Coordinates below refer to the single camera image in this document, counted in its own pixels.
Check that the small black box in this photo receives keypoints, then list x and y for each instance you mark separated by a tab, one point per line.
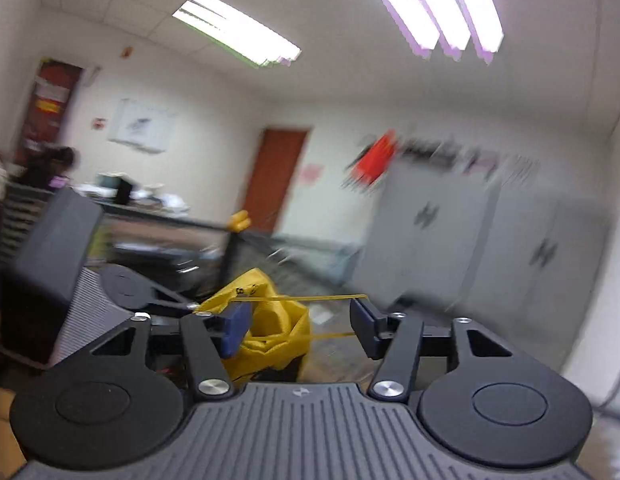
123	191

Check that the brown wooden door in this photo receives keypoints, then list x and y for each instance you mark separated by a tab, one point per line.
275	180

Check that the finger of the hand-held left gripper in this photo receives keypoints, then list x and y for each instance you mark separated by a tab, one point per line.
175	299

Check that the black desk partition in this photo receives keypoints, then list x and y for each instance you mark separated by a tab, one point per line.
230	255

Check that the red bag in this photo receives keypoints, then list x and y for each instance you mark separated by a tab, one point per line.
377	159

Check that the white wall poster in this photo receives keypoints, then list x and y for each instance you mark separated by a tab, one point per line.
140	125

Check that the pink paper notice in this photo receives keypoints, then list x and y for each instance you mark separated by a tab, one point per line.
311	172

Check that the dark red door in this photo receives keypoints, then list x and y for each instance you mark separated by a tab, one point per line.
47	105

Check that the yellow non-woven shopping bag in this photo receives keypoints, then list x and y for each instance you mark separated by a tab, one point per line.
270	320

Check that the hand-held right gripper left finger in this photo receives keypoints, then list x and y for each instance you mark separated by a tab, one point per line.
237	329

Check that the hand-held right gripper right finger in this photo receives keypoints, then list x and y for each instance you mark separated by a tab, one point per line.
365	327

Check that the ceiling light panel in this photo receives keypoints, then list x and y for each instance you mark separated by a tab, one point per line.
237	30
434	5

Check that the yellow object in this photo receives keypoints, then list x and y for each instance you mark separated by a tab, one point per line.
240	221

